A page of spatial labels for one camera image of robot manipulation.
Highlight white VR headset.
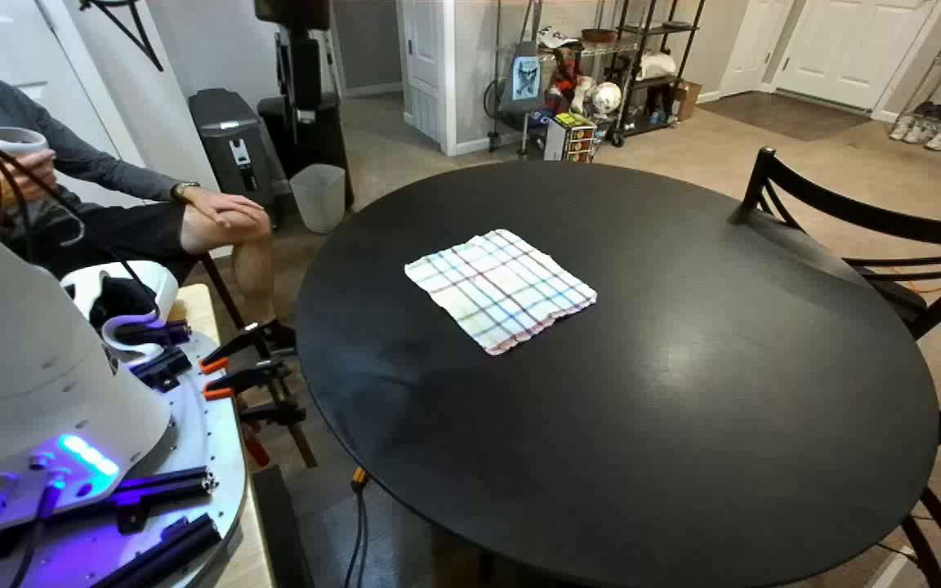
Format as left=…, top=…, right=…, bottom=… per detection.
left=58, top=259, right=197, bottom=369

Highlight white plaid checked towel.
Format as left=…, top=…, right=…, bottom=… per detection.
left=403, top=225, right=600, bottom=358

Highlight person left hand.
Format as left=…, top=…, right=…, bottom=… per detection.
left=187, top=189, right=274, bottom=240

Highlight small white waste bin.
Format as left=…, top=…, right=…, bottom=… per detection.
left=287, top=161, right=349, bottom=236

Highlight person left forearm grey sleeve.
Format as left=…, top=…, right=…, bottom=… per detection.
left=48, top=127, right=194, bottom=207

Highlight seated person torso and legs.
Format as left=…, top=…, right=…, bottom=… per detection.
left=0, top=57, right=276, bottom=329

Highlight black metal shelf rack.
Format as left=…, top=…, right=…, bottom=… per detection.
left=491, top=0, right=709, bottom=151

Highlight framed picture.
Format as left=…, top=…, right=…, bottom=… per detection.
left=503, top=44, right=551, bottom=111

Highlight brown door mat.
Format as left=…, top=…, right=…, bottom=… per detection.
left=695, top=87, right=877, bottom=144

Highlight white panel door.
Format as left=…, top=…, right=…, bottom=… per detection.
left=773, top=0, right=941, bottom=111

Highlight black pedestal stand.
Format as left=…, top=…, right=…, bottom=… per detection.
left=251, top=0, right=356, bottom=207

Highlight white VR controller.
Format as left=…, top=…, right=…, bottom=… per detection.
left=0, top=125, right=51, bottom=161

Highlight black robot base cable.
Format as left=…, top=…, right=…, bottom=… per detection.
left=0, top=111, right=163, bottom=303

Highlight silver robot mounting plate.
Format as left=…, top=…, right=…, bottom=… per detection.
left=0, top=322, right=251, bottom=588

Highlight person right hand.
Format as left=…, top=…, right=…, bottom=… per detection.
left=0, top=147, right=62, bottom=204

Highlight brown cardboard box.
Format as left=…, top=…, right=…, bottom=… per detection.
left=670, top=74, right=706, bottom=125

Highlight colourful game box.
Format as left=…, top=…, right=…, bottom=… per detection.
left=542, top=106, right=600, bottom=163

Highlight black clamp orange tips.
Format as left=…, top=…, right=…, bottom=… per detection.
left=198, top=316, right=300, bottom=378
left=236, top=395, right=319, bottom=471
left=203, top=357, right=287, bottom=405

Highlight white ball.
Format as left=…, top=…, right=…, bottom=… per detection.
left=587, top=77, right=626, bottom=121

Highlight black mounting bracket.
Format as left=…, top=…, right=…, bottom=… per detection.
left=108, top=467, right=218, bottom=517
left=92, top=513, right=224, bottom=588

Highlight black trash bin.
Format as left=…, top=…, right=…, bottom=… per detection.
left=187, top=84, right=276, bottom=215

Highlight black wall bracket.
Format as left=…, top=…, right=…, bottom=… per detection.
left=76, top=0, right=165, bottom=74

